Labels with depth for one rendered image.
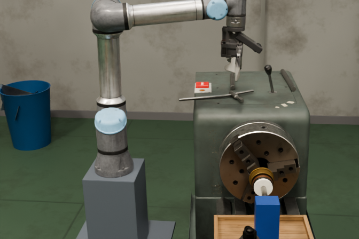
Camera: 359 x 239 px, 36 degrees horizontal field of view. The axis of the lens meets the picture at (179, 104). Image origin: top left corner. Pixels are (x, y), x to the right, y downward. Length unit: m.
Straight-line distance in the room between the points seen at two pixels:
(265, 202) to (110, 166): 0.60
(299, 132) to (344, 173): 2.32
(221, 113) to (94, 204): 0.63
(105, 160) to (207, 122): 0.46
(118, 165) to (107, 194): 0.12
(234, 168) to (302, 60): 3.23
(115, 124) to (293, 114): 0.73
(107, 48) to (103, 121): 0.28
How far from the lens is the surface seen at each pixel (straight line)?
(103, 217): 2.18
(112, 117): 2.06
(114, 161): 2.10
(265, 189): 2.03
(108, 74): 2.14
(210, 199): 2.43
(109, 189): 2.11
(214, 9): 1.96
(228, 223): 2.21
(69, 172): 4.67
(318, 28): 5.26
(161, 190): 4.26
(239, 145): 2.12
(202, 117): 2.28
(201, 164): 2.35
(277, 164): 2.17
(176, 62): 5.37
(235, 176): 2.20
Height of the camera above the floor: 2.07
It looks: 20 degrees down
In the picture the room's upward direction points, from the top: 2 degrees counter-clockwise
